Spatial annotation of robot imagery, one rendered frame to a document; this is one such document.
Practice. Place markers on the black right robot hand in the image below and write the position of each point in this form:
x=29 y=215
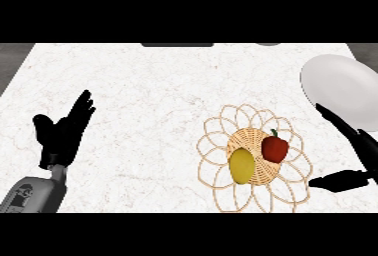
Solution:
x=361 y=146

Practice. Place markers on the white round plate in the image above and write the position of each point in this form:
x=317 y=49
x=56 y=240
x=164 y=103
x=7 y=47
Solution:
x=341 y=90

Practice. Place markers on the grey round object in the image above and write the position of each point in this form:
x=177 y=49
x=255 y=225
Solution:
x=267 y=44

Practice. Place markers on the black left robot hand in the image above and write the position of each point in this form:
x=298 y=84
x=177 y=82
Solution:
x=63 y=136

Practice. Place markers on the red bell pepper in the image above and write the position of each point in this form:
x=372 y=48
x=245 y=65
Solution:
x=273 y=148

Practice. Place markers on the woven wicker flower placemat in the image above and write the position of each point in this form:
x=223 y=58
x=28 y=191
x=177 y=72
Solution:
x=255 y=156

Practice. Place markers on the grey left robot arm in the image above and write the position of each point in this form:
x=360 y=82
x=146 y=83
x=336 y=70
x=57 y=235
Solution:
x=37 y=193

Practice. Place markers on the yellow mango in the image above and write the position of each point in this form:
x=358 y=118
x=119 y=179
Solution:
x=240 y=166

